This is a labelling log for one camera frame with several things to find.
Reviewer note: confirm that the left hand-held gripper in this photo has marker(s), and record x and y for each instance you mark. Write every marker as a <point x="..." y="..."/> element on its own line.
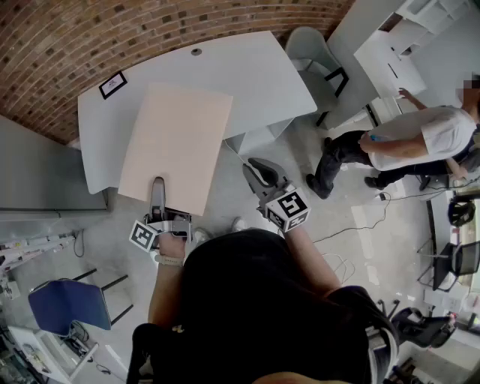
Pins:
<point x="176" y="225"/>

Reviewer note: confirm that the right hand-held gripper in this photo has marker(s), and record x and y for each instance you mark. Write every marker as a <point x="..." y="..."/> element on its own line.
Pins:
<point x="288" y="208"/>

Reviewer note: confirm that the beige cardboard sheet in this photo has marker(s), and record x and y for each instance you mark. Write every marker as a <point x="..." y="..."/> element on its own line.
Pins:
<point x="176" y="142"/>

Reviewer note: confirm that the person's right forearm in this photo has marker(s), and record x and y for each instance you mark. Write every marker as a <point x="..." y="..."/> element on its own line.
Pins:
<point x="311" y="258"/>

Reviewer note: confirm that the person's left forearm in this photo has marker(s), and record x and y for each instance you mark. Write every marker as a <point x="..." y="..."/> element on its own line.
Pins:
<point x="165" y="292"/>

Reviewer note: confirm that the person's left hand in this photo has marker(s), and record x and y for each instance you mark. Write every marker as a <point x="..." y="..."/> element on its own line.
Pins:
<point x="171" y="245"/>

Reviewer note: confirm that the person's right white shoe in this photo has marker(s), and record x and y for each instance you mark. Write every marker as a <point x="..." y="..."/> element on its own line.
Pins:
<point x="239" y="224"/>

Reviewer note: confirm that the person's white shoe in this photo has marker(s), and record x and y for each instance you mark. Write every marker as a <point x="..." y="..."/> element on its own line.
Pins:
<point x="239" y="224"/>
<point x="201" y="235"/>

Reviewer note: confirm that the person's left white shoe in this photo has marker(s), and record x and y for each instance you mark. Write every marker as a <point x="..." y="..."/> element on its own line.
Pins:
<point x="201" y="235"/>

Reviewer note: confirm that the beige wristwatch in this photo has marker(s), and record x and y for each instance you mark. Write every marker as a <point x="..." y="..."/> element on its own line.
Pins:
<point x="168" y="260"/>

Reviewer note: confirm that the white table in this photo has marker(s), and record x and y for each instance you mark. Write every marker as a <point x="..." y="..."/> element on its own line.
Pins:
<point x="243" y="75"/>

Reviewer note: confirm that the black framed sign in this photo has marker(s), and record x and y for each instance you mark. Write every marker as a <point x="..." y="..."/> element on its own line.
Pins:
<point x="113" y="85"/>

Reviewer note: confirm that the blue water bottle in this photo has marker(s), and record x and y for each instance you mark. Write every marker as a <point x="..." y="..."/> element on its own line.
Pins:
<point x="377" y="138"/>

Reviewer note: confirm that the grey partition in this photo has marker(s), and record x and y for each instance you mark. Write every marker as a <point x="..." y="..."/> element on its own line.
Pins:
<point x="37" y="176"/>

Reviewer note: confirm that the person's black shirt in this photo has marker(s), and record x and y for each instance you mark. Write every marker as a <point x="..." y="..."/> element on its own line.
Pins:
<point x="255" y="307"/>

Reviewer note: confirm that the grey chair with black legs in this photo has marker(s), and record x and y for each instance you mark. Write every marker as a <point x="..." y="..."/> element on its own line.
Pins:
<point x="311" y="52"/>

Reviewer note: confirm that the blue chair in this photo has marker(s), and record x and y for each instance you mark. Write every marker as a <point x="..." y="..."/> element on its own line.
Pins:
<point x="67" y="303"/>

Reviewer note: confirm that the white desk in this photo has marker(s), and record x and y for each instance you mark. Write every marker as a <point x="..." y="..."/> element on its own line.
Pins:
<point x="348" y="56"/>

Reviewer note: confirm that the white cabinet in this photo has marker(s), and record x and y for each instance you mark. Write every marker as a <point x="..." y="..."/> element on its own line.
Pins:
<point x="397" y="63"/>

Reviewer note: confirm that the black mesh chair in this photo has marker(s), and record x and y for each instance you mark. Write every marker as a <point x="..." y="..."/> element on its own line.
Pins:
<point x="465" y="258"/>

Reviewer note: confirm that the black office swivel chair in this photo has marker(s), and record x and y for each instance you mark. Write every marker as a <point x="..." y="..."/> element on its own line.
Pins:
<point x="423" y="326"/>

